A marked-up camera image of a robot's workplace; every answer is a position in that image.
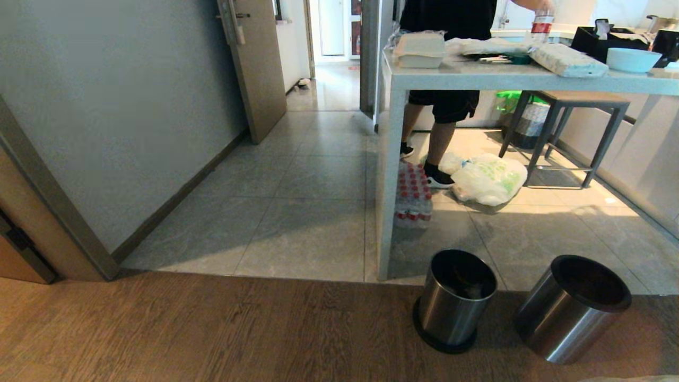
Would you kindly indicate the grey table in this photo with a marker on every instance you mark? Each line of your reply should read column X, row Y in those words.
column 477, row 79

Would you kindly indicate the white plastic bag on table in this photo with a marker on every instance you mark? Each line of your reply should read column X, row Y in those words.
column 490, row 46

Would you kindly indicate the white takeaway box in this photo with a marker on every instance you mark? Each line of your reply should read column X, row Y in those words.
column 420, row 50

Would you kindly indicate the wooden door frame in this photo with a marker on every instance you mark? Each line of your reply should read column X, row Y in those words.
column 42, row 212

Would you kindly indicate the person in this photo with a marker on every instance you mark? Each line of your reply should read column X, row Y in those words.
column 443, row 63

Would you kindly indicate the black storage box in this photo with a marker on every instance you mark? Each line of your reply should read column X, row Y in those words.
column 604, row 42

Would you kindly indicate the plastic drink bottle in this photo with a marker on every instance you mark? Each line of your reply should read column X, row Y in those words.
column 541, row 24

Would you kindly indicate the pack of wet wipes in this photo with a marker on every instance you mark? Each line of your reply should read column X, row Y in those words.
column 567, row 61

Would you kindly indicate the grey metal stool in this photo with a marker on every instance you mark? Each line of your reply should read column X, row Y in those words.
column 578, row 99

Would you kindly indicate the bin with green bag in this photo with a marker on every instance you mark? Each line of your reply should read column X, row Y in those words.
column 522, row 119

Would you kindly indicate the brown wooden door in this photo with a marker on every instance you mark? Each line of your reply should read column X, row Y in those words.
column 260, row 69

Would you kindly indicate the pack of water bottles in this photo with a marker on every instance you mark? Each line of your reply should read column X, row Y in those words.
column 412, row 193

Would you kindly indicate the light blue bowl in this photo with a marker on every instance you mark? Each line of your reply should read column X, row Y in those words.
column 633, row 59

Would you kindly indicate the steel bin with black liner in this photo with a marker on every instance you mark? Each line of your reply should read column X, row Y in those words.
column 565, row 318
column 448, row 310

